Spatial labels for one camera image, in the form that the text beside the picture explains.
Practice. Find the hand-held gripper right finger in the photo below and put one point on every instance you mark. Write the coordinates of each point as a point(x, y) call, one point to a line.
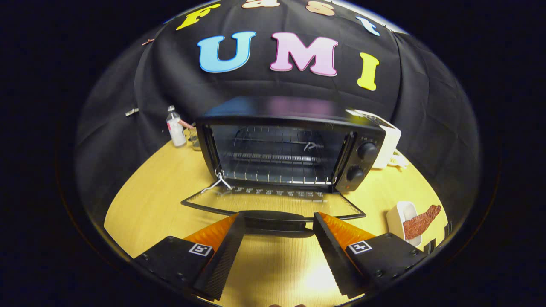
point(335, 260)

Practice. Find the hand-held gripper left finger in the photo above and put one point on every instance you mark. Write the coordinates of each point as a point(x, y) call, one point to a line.
point(224, 260)

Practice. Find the red meat slice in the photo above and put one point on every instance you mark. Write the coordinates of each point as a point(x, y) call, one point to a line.
point(418, 224)

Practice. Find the black toaster oven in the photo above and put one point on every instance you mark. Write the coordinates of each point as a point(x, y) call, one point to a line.
point(277, 106)

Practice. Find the white pop-up toaster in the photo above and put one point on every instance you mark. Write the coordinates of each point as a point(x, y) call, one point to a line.
point(390, 145)

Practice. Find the white ribbed tray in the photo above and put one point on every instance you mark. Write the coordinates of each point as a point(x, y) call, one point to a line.
point(396, 217)

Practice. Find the white divided dish with beans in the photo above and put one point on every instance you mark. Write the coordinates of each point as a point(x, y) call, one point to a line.
point(396, 162)

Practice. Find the small clear bottle white label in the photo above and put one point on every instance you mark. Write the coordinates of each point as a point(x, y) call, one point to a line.
point(176, 132)

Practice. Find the black backdrop cloth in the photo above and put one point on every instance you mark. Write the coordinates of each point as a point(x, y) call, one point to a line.
point(256, 85)

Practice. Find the pink clothes peg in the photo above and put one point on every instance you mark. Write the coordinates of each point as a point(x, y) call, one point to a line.
point(148, 41)

